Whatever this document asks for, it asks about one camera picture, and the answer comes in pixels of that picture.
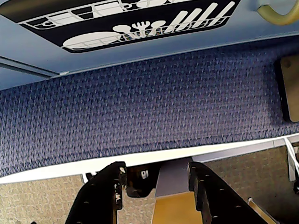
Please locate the gray and yellow block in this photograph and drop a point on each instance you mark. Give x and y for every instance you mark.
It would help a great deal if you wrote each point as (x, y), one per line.
(172, 182)

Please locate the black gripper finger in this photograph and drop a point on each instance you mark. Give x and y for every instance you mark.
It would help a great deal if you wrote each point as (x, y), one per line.
(217, 200)
(102, 193)

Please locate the black dishwasher rack sticker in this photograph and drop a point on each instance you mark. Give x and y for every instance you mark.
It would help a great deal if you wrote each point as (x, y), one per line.
(53, 35)

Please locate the blue dishwasher door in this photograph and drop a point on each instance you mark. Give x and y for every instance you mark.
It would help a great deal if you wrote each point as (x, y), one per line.
(35, 46)

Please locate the tan wooden board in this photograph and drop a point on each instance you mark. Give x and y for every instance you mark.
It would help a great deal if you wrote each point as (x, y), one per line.
(292, 93)

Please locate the blue toy kitchen body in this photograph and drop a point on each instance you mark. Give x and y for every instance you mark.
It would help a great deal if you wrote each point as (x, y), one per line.
(14, 77)

